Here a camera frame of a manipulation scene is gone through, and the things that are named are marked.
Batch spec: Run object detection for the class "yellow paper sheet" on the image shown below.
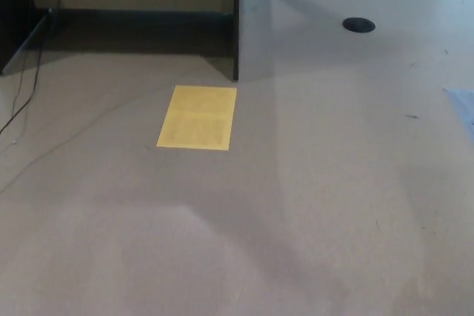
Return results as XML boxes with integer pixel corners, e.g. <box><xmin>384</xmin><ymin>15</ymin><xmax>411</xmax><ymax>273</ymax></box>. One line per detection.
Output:
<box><xmin>156</xmin><ymin>84</ymin><xmax>238</xmax><ymax>152</ymax></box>

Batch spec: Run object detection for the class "dark grey desk side panel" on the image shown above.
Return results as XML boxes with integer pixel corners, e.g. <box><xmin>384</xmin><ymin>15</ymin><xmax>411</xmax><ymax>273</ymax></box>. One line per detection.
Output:
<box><xmin>233</xmin><ymin>0</ymin><xmax>276</xmax><ymax>82</ymax></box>

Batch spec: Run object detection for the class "translucent blue plastic sheet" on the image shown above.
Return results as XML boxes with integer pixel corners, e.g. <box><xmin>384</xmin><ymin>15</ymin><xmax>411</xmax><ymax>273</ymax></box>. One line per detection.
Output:
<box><xmin>443</xmin><ymin>87</ymin><xmax>474</xmax><ymax>130</ymax></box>

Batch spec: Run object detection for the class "black cabinet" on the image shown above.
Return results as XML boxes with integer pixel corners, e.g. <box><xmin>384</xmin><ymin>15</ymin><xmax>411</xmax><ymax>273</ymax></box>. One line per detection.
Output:
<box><xmin>0</xmin><ymin>0</ymin><xmax>51</xmax><ymax>75</ymax></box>

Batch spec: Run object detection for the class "black wall baseboard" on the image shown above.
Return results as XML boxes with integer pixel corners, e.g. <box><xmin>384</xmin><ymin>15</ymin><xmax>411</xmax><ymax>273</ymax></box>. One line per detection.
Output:
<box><xmin>47</xmin><ymin>7</ymin><xmax>236</xmax><ymax>32</ymax></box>

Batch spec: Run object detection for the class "thin grey floor cable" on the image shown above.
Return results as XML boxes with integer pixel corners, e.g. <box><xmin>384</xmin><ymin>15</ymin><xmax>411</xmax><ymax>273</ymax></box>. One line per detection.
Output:
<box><xmin>0</xmin><ymin>85</ymin><xmax>177</xmax><ymax>195</ymax></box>

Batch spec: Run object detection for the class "black round cable grommet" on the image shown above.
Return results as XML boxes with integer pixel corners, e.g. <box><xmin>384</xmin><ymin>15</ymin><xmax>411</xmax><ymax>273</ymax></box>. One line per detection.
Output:
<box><xmin>342</xmin><ymin>16</ymin><xmax>376</xmax><ymax>33</ymax></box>

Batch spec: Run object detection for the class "thick black floor cable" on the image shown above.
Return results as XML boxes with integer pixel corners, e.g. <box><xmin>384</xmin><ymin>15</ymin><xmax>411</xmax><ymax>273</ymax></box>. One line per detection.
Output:
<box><xmin>0</xmin><ymin>0</ymin><xmax>67</xmax><ymax>135</ymax></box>

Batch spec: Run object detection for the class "thin black floor cable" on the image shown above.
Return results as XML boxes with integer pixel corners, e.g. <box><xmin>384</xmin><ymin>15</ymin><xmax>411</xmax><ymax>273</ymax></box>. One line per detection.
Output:
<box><xmin>10</xmin><ymin>16</ymin><xmax>30</xmax><ymax>118</ymax></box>

